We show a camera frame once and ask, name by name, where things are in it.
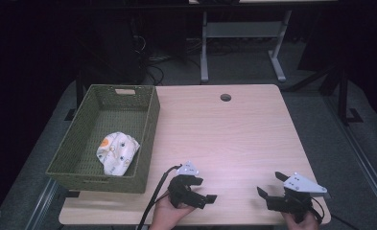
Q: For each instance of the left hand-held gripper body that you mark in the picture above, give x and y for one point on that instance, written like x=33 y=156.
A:
x=181 y=188

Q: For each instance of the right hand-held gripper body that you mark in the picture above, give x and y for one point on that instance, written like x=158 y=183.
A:
x=296 y=195

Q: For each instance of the white patterned cloth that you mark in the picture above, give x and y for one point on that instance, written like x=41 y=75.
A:
x=117 y=153

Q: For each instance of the green woven basket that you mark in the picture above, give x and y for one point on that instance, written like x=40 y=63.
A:
x=80 y=150

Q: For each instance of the person's right hand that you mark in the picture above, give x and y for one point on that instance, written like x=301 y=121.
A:
x=301 y=222

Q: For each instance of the person's left hand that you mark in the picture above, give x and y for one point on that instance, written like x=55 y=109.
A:
x=165 y=215

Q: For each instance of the black metal stand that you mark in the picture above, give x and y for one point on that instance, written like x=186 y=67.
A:
x=344 y=96
x=77 y=96

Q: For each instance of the metal floor rail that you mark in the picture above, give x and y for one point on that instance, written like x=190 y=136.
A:
x=362 y=159
x=42 y=204

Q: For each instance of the grey metal desk frame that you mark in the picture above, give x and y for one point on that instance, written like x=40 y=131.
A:
x=240 y=30

